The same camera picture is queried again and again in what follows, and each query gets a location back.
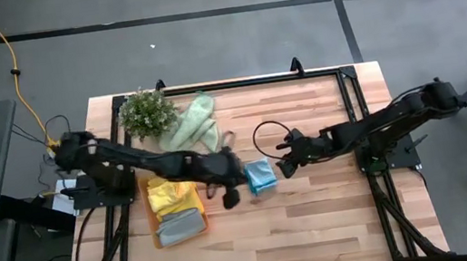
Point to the white paper sheet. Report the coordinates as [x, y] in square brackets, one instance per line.
[60, 202]

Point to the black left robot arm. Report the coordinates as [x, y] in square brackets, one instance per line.
[136, 158]

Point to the beige storage bin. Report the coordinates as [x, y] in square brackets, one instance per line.
[151, 224]

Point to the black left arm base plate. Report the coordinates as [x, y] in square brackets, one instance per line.
[87, 199]

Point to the grey microfiber towel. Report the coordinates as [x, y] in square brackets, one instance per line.
[180, 227]

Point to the light blue microfiber towel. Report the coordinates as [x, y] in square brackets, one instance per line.
[260, 176]

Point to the short black floor tape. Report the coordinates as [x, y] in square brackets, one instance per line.
[342, 19]

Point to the black frame bracket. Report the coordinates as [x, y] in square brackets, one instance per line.
[160, 86]
[296, 66]

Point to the pale green microfiber towel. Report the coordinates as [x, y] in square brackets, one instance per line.
[191, 122]

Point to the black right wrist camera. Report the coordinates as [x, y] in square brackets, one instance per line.
[292, 138]

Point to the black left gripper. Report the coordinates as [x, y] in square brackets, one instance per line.
[231, 198]

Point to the black clamp lever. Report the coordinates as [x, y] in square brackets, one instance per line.
[416, 143]

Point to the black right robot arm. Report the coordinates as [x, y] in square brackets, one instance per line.
[396, 117]

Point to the artificial green potted plant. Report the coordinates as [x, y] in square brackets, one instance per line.
[146, 115]

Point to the small white floor scrap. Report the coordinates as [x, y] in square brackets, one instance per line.
[152, 46]

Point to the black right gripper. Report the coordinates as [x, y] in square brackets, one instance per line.
[309, 149]

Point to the long black floor tape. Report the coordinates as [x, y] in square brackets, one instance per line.
[154, 21]

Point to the yellow white power plug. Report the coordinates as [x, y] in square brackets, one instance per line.
[52, 149]

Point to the black desk beam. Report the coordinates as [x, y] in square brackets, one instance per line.
[34, 213]

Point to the black aluminium table frame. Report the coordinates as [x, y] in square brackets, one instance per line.
[254, 81]

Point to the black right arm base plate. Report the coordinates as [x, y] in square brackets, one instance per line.
[402, 160]

